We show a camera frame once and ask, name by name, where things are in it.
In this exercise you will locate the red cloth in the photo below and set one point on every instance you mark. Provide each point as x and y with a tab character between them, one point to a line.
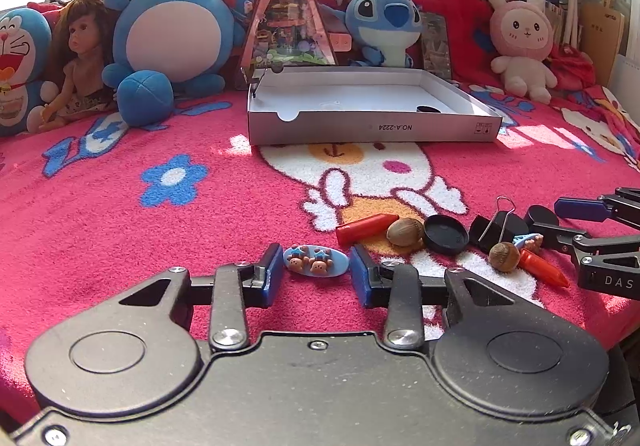
575	66

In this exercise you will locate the white cardboard box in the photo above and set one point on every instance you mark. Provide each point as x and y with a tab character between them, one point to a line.
350	91

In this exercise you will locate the black smartphone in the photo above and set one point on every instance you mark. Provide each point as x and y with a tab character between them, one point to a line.
435	46

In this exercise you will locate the small pink box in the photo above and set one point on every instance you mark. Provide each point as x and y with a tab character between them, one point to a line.
342	42

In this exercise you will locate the pink bunny plush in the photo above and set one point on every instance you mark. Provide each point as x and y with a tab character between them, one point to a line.
522	41

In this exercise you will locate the round blue mouse plush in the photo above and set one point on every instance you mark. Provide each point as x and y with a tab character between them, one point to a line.
170	36

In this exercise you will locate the pink triangular miniature house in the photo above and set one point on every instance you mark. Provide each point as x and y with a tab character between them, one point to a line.
287	16

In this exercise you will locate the red crayon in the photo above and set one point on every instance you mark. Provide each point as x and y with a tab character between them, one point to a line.
545	270
365	228

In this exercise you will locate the brown haired doll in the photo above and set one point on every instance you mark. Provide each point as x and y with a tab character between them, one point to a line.
80	51

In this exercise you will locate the pink printed blanket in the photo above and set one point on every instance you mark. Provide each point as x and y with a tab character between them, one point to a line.
150	206

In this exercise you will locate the blue bear hair clip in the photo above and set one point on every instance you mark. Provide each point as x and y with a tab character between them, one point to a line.
315	262

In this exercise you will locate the brown walnut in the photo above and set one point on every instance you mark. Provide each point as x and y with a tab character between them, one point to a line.
504	257
404	231

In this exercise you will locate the small blue hair clip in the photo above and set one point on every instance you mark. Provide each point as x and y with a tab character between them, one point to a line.
527	240

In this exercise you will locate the blue robot cat plush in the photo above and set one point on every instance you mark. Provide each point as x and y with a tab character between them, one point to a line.
20	56

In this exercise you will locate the black binder clip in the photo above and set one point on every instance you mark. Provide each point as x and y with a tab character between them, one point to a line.
495	228

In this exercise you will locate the wooden board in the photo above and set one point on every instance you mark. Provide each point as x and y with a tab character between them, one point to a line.
602	41

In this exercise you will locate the blue alien plush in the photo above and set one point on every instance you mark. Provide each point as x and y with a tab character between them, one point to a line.
382	21

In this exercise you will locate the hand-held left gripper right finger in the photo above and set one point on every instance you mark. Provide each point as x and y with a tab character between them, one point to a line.
360	276

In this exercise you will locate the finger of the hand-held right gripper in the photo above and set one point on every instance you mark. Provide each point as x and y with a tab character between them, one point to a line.
550	231
580	209

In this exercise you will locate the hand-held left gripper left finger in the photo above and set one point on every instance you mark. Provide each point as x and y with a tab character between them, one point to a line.
272	276

